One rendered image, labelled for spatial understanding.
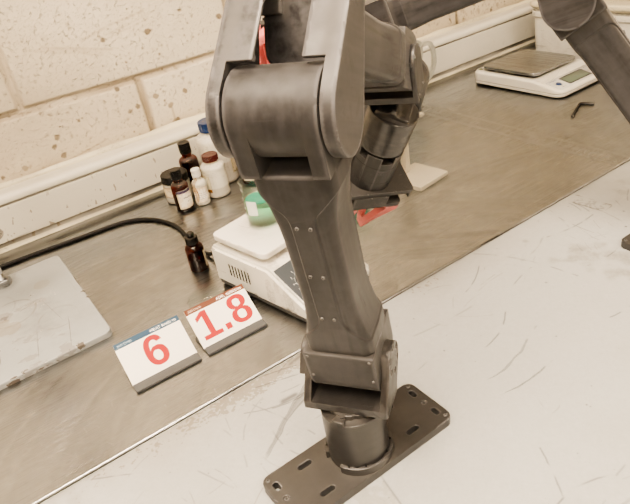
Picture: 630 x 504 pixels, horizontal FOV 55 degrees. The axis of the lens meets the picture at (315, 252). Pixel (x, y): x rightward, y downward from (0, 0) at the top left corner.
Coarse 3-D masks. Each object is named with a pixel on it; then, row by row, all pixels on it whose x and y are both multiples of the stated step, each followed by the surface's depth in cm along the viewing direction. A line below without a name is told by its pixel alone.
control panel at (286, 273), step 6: (288, 264) 84; (276, 270) 83; (282, 270) 83; (288, 270) 83; (282, 276) 83; (288, 276) 83; (294, 276) 83; (288, 282) 82; (294, 282) 82; (294, 288) 82; (300, 294) 82
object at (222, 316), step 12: (228, 300) 84; (240, 300) 85; (204, 312) 83; (216, 312) 83; (228, 312) 84; (240, 312) 84; (252, 312) 84; (204, 324) 82; (216, 324) 83; (228, 324) 83; (240, 324) 83; (204, 336) 82; (216, 336) 82
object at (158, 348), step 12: (156, 336) 80; (168, 336) 80; (180, 336) 81; (132, 348) 79; (144, 348) 79; (156, 348) 79; (168, 348) 80; (180, 348) 80; (192, 348) 80; (132, 360) 78; (144, 360) 78; (156, 360) 79; (168, 360) 79; (132, 372) 77; (144, 372) 78
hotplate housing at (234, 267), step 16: (224, 256) 89; (240, 256) 87; (272, 256) 85; (288, 256) 85; (224, 272) 91; (240, 272) 88; (256, 272) 85; (272, 272) 83; (368, 272) 88; (256, 288) 87; (272, 288) 84; (288, 288) 82; (272, 304) 87; (288, 304) 83; (304, 320) 83
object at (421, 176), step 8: (408, 152) 114; (408, 160) 115; (408, 168) 116; (416, 168) 117; (424, 168) 116; (432, 168) 116; (408, 176) 114; (416, 176) 114; (424, 176) 113; (432, 176) 113; (440, 176) 113; (416, 184) 111; (424, 184) 111
